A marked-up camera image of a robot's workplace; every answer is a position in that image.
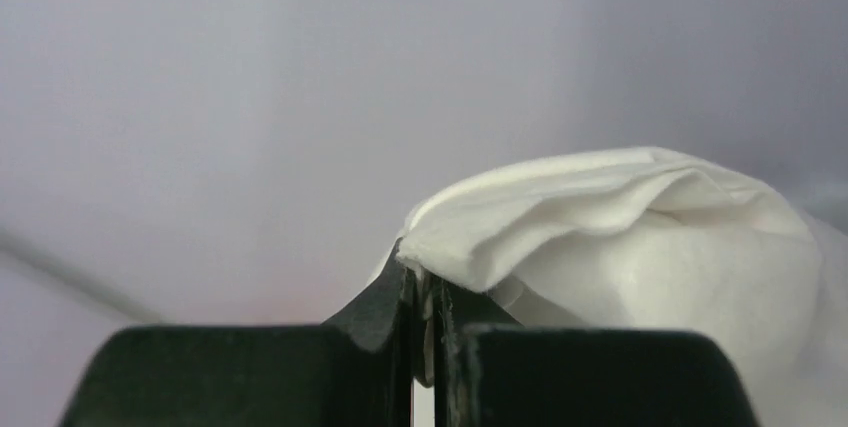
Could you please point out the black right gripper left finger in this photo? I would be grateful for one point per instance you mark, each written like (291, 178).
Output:
(354, 369)

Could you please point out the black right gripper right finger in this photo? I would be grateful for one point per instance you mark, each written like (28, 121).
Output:
(492, 371)

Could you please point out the white t shirt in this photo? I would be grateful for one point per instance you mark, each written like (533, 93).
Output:
(647, 237)

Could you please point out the aluminium frame rail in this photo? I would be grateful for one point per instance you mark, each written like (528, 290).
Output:
(48, 268)

